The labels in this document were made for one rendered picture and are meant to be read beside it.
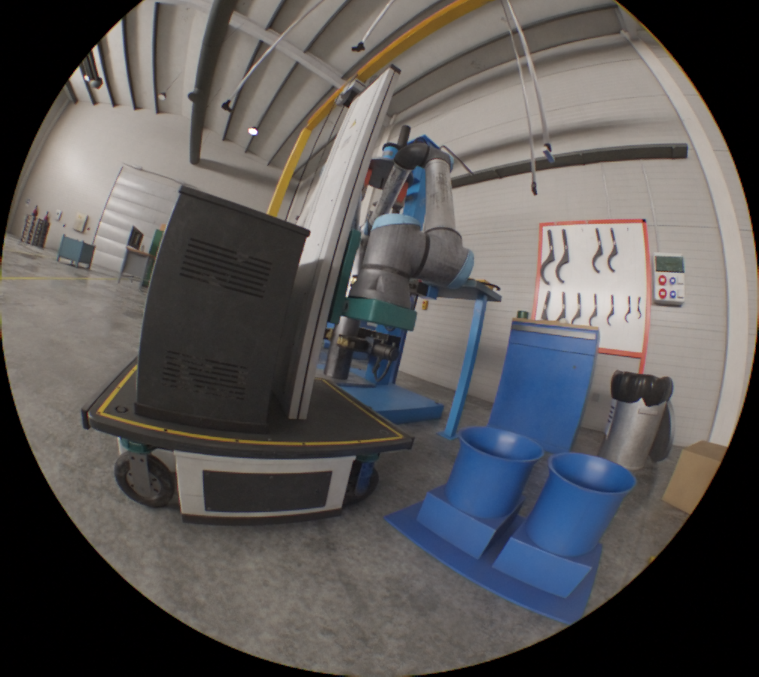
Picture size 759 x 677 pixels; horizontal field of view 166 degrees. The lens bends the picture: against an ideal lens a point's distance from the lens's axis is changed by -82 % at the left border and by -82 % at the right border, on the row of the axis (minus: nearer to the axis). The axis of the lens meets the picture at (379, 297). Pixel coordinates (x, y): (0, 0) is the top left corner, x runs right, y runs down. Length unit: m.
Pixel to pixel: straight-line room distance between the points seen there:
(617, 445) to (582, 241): 2.33
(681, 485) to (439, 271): 1.73
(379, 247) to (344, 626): 0.97
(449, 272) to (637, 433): 1.77
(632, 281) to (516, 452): 2.64
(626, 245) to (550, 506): 3.04
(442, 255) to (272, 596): 1.01
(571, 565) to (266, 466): 0.83
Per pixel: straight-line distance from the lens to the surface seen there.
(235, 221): 0.62
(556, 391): 2.05
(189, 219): 0.62
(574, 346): 2.04
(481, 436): 1.01
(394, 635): 0.73
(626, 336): 3.20
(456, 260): 0.81
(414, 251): 0.76
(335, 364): 2.17
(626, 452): 2.17
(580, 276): 3.35
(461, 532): 0.93
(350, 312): 0.75
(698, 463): 1.78
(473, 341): 1.79
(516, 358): 2.14
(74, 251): 8.77
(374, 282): 0.71
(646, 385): 2.07
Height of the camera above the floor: 0.66
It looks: 6 degrees up
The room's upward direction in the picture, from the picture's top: 13 degrees clockwise
